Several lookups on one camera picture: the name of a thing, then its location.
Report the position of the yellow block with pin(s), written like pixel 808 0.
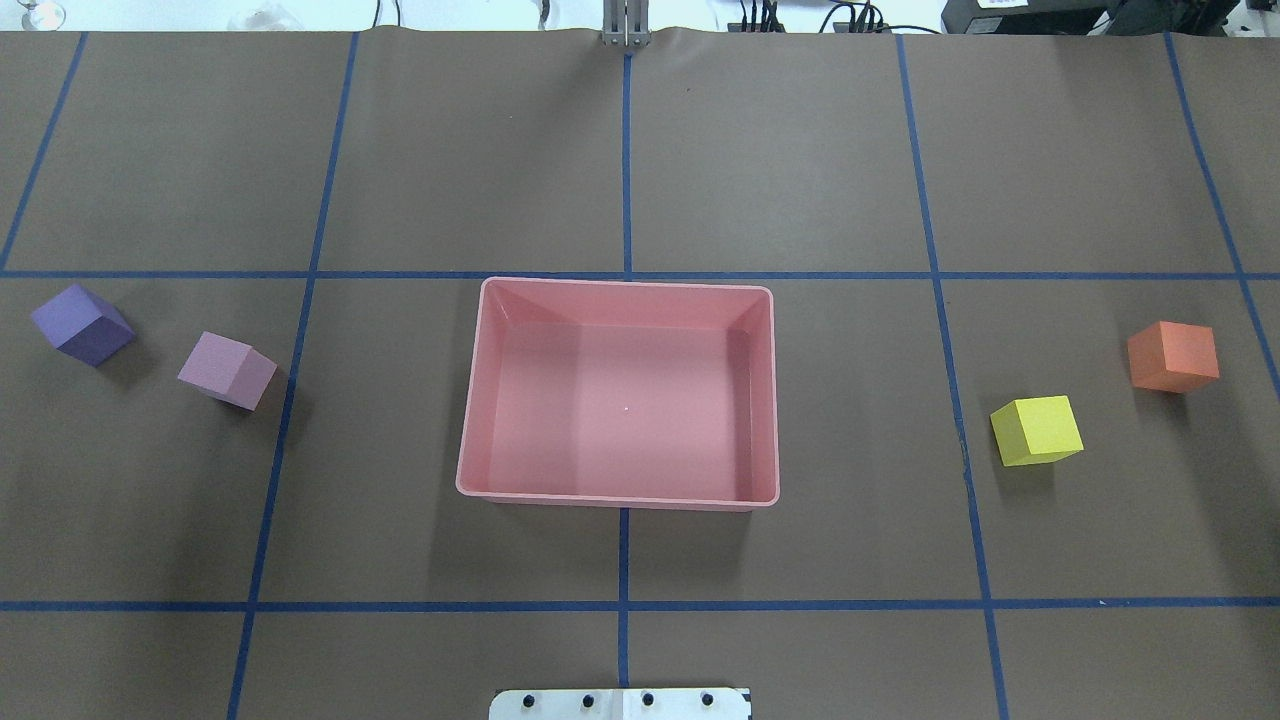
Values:
pixel 1030 431

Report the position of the light pink block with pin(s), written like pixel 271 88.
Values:
pixel 228 370

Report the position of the orange block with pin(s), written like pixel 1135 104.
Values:
pixel 1173 357

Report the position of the purple block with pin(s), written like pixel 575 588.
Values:
pixel 82 325

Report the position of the pink plastic bin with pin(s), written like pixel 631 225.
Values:
pixel 622 394

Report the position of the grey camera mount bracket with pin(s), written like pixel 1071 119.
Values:
pixel 625 23

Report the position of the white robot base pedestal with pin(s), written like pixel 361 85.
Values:
pixel 623 703

